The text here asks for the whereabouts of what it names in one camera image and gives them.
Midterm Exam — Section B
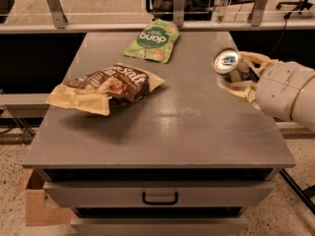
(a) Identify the clear plastic water bottle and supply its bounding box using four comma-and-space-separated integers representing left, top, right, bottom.
212, 0, 229, 24

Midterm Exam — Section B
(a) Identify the brown and cream chip bag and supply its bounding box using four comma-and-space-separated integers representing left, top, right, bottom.
46, 63, 164, 116

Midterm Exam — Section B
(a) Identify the black drawer handle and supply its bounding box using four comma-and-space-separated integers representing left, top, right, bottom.
142, 192, 178, 206

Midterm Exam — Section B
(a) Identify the grey drawer cabinet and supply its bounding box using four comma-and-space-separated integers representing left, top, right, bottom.
21, 30, 297, 236

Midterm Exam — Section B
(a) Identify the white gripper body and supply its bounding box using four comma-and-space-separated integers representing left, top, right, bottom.
256, 62, 315, 122

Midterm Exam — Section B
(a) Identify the cardboard box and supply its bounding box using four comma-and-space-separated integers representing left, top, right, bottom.
15, 169, 77, 227

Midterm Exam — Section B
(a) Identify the metal railing frame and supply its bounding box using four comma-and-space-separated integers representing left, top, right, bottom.
0, 0, 315, 34

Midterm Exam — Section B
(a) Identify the lower grey drawer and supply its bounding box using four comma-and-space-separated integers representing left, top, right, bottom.
71, 218, 247, 236

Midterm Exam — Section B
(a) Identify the black office chair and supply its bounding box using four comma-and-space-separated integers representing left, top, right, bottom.
276, 0, 315, 20

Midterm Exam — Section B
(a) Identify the green snack bag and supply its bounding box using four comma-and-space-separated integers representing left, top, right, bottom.
123, 19, 179, 64

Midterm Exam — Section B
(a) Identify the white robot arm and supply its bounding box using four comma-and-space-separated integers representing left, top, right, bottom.
212, 48, 315, 133

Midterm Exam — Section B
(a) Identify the red bull can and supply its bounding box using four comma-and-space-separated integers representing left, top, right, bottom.
212, 48, 242, 83

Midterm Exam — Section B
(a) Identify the grey drawer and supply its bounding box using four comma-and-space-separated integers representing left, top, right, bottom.
71, 218, 247, 236
44, 181, 273, 208

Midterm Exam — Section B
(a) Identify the upper grey drawer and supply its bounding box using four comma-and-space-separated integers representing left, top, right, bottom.
44, 181, 273, 208

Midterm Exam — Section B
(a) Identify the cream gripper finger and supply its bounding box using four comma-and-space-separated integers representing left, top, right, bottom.
239, 51, 279, 77
217, 77, 260, 109

